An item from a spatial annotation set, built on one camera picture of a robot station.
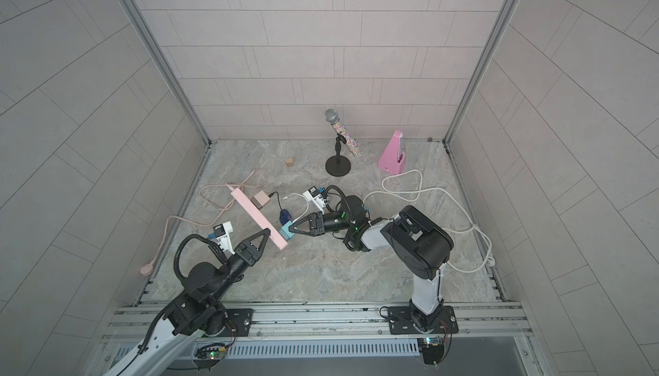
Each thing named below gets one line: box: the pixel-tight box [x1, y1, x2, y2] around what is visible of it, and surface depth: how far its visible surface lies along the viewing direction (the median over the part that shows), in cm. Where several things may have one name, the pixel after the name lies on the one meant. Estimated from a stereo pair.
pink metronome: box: [377, 129, 406, 176], surface depth 104 cm
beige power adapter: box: [250, 189, 272, 211], surface depth 74 cm
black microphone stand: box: [325, 133, 351, 177], surface depth 110 cm
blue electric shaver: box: [279, 208, 292, 225], surface depth 88 cm
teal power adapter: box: [279, 220, 296, 239], surface depth 72 cm
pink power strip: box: [226, 183, 289, 251], surface depth 72 cm
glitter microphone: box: [324, 108, 363, 158], surface depth 92 cm
